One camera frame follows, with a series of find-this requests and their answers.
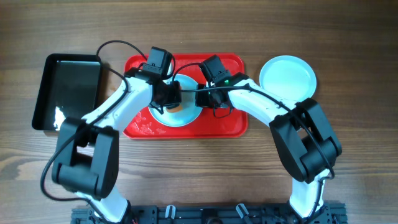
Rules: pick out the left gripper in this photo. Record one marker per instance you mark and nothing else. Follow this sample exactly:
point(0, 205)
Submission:
point(173, 96)

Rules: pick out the black water tray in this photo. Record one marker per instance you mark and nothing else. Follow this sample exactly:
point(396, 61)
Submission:
point(69, 87)

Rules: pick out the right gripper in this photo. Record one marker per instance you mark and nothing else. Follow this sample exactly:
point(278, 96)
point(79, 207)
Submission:
point(201, 101)

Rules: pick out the red plastic tray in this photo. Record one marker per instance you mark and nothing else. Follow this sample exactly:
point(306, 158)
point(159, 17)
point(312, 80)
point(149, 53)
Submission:
point(145, 126)

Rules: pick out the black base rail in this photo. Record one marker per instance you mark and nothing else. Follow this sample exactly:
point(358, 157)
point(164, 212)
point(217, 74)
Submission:
point(267, 213)

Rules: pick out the green and orange sponge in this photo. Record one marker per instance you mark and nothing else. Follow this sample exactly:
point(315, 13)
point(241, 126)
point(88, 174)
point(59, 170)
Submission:
point(174, 109)

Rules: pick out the light blue plate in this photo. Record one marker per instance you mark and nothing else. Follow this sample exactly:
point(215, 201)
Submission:
point(289, 77)
point(189, 111)

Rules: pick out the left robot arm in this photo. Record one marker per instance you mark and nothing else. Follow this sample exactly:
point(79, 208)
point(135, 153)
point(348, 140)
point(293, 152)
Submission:
point(86, 159)

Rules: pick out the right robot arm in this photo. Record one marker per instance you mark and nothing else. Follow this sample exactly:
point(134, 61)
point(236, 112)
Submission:
point(305, 141)

